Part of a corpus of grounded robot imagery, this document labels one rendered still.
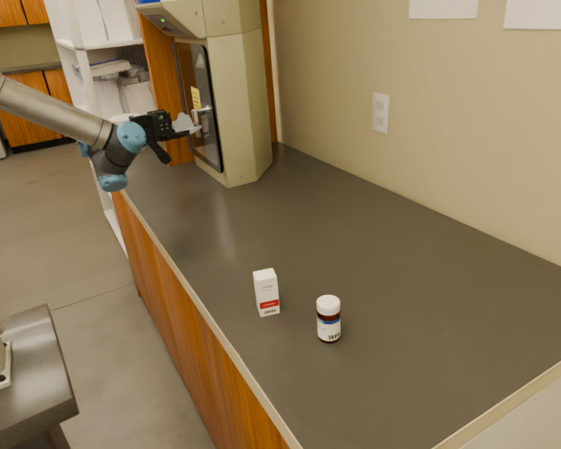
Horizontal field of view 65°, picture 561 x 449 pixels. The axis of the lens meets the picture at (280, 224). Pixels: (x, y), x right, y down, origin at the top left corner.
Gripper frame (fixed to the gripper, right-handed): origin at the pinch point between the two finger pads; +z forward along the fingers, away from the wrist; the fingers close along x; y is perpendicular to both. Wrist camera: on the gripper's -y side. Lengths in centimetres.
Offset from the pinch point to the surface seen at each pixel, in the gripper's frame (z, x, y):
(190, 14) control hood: 1.6, -5.2, 32.7
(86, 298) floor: -49, 111, -115
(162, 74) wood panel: 0.5, 31.8, 13.5
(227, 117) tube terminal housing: 8.7, -5.3, 3.0
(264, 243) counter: -2, -46, -20
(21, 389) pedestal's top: -58, -65, -20
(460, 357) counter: 7, -100, -20
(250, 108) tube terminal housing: 17.3, -4.5, 4.2
